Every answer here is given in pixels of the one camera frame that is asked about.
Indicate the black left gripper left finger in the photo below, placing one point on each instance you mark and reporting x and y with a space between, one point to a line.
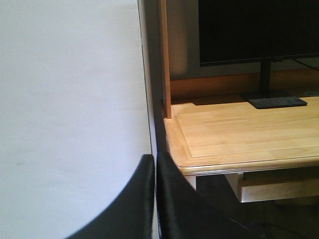
130 215

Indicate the light wooden desk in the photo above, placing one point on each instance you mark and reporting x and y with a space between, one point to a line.
210 129

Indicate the black computer monitor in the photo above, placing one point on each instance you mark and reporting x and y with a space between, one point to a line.
263 31

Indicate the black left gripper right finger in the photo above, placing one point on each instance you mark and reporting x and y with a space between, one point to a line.
184 214

